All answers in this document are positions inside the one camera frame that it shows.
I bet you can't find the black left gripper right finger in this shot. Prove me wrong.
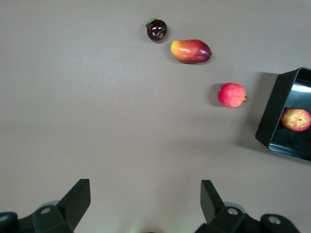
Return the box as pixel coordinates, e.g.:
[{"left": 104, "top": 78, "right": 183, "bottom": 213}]
[{"left": 195, "top": 180, "right": 302, "bottom": 233}]

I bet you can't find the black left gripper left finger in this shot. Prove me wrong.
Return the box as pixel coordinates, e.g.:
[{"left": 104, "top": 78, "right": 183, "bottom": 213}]
[{"left": 18, "top": 179, "right": 91, "bottom": 233}]

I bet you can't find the black plastic box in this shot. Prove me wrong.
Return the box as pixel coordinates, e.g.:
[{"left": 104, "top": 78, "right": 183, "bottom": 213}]
[{"left": 255, "top": 67, "right": 311, "bottom": 162}]

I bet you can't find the red yellow apple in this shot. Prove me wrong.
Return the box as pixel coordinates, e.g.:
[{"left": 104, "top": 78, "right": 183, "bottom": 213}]
[{"left": 280, "top": 107, "right": 311, "bottom": 133}]

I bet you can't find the brown table mat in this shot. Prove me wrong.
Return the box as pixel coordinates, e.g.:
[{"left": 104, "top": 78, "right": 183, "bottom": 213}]
[{"left": 0, "top": 0, "right": 311, "bottom": 233}]

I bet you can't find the red apple left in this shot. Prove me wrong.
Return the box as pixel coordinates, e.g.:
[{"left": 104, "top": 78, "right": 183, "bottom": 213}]
[{"left": 217, "top": 82, "right": 249, "bottom": 108}]

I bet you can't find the red yellow mango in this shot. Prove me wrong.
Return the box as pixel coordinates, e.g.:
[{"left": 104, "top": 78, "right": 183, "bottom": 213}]
[{"left": 170, "top": 39, "right": 212, "bottom": 65}]

